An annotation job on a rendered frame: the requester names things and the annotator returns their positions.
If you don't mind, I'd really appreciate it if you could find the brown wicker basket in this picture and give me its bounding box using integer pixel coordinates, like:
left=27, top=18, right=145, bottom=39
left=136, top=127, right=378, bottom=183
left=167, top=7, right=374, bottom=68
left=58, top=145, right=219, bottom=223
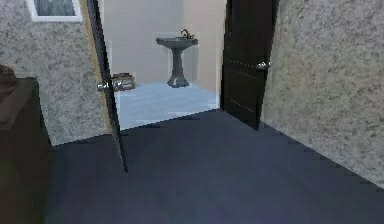
left=111, top=72, right=136, bottom=92

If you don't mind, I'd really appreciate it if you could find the dark brown room door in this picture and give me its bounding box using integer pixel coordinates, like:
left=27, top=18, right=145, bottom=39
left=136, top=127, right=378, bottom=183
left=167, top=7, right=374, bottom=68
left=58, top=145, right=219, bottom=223
left=220, top=0, right=280, bottom=131
left=86, top=0, right=129, bottom=175

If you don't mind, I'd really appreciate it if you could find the brass sink tap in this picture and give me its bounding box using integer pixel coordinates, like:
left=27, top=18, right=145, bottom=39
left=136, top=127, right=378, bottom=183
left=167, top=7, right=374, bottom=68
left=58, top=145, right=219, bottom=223
left=180, top=28, right=195, bottom=40

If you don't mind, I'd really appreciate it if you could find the dark brown cabinet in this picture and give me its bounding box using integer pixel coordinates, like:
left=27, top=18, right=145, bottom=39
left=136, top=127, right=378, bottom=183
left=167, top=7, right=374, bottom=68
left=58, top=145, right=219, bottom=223
left=0, top=64, right=53, bottom=224

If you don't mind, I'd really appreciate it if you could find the grey pedestal sink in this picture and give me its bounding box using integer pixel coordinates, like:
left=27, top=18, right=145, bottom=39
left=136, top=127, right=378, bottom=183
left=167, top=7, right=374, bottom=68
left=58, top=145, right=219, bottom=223
left=155, top=36, right=199, bottom=89

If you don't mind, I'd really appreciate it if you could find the white framed wall picture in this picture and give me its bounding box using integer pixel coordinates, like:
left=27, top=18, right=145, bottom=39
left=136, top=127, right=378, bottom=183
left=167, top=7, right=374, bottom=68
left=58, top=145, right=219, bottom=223
left=25, top=0, right=83, bottom=23

